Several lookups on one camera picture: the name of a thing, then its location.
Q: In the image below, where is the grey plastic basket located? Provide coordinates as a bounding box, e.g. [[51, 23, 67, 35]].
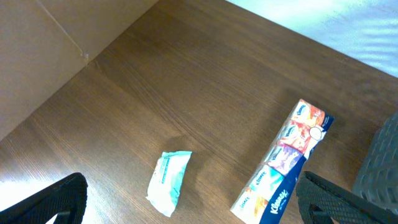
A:
[[353, 114, 397, 214]]

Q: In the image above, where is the Kleenex tissue multipack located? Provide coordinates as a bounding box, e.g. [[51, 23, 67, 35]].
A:
[[230, 99, 335, 224]]

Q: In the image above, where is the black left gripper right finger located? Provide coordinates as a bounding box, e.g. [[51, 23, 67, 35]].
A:
[[296, 171, 397, 224]]

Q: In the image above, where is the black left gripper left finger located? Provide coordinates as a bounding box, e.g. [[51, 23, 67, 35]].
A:
[[1, 172, 88, 224]]

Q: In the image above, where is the teal wet wipes packet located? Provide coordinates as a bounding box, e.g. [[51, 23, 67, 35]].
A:
[[146, 151, 192, 217]]

